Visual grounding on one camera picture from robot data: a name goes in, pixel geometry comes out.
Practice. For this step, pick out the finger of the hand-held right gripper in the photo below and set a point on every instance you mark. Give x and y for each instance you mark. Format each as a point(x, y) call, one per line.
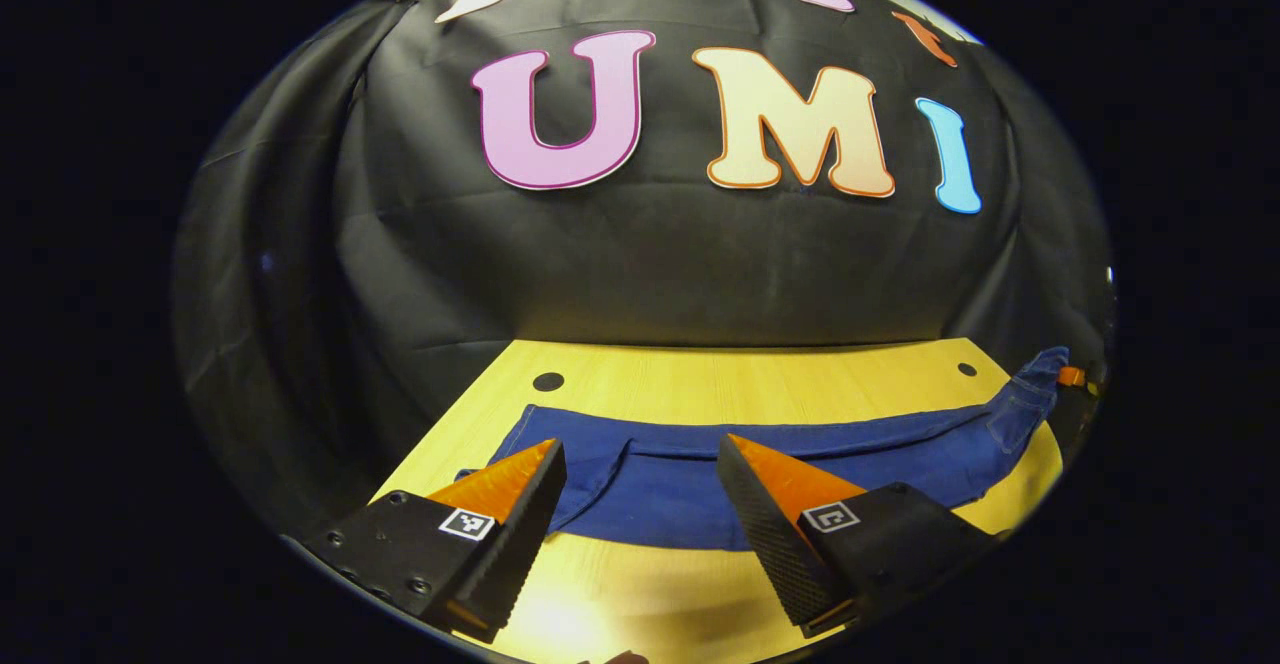
point(1071, 376)

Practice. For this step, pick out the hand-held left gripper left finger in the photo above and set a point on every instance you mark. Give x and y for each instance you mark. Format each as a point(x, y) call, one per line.
point(525, 534)

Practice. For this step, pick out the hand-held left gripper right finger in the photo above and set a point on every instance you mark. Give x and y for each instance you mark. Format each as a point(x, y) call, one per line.
point(765, 534)

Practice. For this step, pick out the blue jeans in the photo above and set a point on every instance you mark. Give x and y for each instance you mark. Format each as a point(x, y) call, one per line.
point(660, 494)

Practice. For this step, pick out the black backdrop cloth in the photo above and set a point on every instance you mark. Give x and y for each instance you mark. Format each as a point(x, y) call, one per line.
point(650, 254)

